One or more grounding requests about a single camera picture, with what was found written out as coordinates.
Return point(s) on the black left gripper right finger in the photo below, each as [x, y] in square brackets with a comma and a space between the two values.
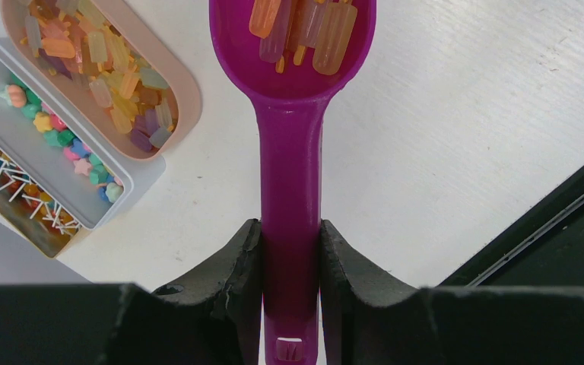
[371, 317]

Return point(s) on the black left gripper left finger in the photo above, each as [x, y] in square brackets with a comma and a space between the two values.
[209, 315]

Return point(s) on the yellow lollipop box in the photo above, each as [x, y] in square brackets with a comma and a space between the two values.
[32, 212]

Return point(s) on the magenta plastic scoop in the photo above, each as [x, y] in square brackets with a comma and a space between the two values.
[289, 110]

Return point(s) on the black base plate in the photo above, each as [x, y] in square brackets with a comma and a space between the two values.
[544, 247]

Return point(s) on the pink gummy candy box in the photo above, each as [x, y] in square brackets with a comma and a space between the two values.
[108, 64]

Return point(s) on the white star candy box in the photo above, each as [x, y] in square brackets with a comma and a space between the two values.
[48, 165]

